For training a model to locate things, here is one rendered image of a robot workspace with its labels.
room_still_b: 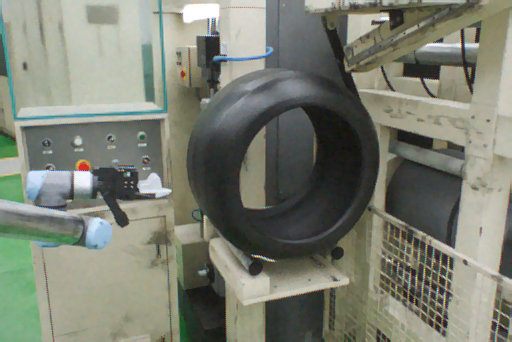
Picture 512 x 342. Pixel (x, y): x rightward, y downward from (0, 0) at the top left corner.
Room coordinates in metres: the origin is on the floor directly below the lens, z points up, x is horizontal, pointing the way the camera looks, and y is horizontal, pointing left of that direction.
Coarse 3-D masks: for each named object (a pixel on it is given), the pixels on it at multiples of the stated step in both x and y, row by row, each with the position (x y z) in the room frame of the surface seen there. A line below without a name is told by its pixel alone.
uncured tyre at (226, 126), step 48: (240, 96) 1.33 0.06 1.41; (288, 96) 1.32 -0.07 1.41; (336, 96) 1.38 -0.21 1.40; (192, 144) 1.41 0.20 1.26; (240, 144) 1.27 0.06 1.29; (336, 144) 1.68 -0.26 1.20; (192, 192) 1.44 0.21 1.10; (240, 192) 1.26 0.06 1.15; (336, 192) 1.62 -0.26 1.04; (240, 240) 1.29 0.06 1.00; (288, 240) 1.33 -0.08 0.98; (336, 240) 1.39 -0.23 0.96
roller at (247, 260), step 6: (228, 246) 1.50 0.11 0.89; (234, 252) 1.43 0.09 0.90; (240, 252) 1.40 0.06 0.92; (240, 258) 1.38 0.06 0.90; (246, 258) 1.35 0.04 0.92; (252, 258) 1.34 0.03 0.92; (246, 264) 1.33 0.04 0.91; (252, 264) 1.31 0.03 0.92; (258, 264) 1.32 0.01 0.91; (252, 270) 1.31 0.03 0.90; (258, 270) 1.32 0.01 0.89
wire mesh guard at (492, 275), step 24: (384, 216) 1.51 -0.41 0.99; (384, 240) 1.51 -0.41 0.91; (432, 240) 1.30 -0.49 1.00; (360, 264) 1.63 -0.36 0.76; (432, 264) 1.30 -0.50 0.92; (456, 264) 1.22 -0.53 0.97; (480, 264) 1.15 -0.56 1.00; (384, 288) 1.49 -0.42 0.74; (408, 288) 1.38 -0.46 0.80; (480, 288) 1.14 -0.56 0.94; (336, 312) 1.77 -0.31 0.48; (360, 336) 1.60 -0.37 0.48; (408, 336) 1.37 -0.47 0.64; (432, 336) 1.27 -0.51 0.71
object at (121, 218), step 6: (108, 192) 1.24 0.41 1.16; (108, 198) 1.23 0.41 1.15; (108, 204) 1.23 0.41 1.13; (114, 204) 1.24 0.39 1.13; (114, 210) 1.24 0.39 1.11; (120, 210) 1.24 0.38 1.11; (114, 216) 1.24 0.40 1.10; (120, 216) 1.24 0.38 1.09; (126, 216) 1.26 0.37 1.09; (120, 222) 1.24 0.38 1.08; (126, 222) 1.25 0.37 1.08
